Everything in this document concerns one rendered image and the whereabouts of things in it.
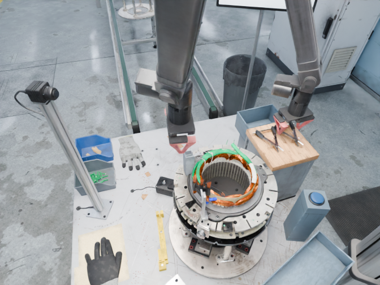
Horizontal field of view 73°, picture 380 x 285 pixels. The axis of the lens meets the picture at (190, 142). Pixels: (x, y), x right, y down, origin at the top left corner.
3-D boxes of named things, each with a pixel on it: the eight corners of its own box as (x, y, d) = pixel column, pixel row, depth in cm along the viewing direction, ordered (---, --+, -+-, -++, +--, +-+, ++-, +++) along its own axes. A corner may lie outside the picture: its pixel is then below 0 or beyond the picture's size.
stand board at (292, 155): (245, 133, 103) (246, 129, 101) (286, 123, 107) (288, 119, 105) (271, 172, 90) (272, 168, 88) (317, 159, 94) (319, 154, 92)
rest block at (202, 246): (198, 240, 96) (198, 237, 95) (212, 244, 95) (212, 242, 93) (194, 250, 94) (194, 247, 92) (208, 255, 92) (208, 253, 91)
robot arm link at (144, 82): (173, 98, 49) (187, 57, 50) (119, 83, 51) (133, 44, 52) (182, 117, 61) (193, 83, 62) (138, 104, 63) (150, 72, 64)
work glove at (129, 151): (117, 138, 137) (116, 135, 135) (139, 134, 139) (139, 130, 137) (121, 174, 121) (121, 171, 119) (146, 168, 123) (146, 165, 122)
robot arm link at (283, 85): (318, 80, 73) (320, 62, 78) (276, 72, 76) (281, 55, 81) (304, 109, 83) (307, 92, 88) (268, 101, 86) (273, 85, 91)
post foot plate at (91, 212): (114, 201, 112) (113, 199, 111) (106, 220, 106) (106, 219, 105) (94, 198, 113) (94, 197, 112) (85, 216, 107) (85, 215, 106)
